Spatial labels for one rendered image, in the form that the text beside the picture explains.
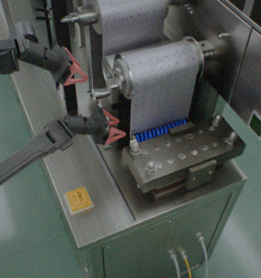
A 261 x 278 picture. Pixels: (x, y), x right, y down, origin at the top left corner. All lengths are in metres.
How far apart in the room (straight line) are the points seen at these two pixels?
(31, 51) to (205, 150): 0.66
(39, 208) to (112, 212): 1.15
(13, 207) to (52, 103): 0.97
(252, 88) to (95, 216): 0.65
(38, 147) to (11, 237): 1.33
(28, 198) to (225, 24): 1.67
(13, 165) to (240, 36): 0.74
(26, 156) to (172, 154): 0.49
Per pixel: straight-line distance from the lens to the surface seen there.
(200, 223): 1.54
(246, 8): 1.14
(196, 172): 1.25
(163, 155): 1.24
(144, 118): 1.25
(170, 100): 1.26
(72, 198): 1.27
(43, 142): 1.04
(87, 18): 1.28
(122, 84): 1.14
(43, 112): 1.58
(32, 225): 2.31
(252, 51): 1.14
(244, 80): 1.19
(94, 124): 1.13
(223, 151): 1.29
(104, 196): 1.30
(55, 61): 1.01
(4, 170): 1.00
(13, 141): 2.73
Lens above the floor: 2.00
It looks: 49 degrees down
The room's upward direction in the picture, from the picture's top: 2 degrees clockwise
